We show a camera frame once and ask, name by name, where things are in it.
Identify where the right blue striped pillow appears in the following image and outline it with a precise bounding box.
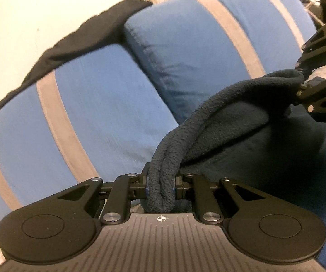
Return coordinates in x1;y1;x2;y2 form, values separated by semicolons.
124;0;315;123

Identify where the black garment behind pillows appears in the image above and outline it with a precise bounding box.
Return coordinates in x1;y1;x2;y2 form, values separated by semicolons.
0;0;152;110

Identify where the dark blue fleece garment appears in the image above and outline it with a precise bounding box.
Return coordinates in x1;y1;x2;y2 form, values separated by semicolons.
139;69;326;267

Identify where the blue striped pillow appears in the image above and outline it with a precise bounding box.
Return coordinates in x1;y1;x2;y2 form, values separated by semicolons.
0;44;177;221
124;0;315;123

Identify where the left blue striped pillow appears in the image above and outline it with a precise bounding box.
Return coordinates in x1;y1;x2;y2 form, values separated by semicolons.
0;44;177;221

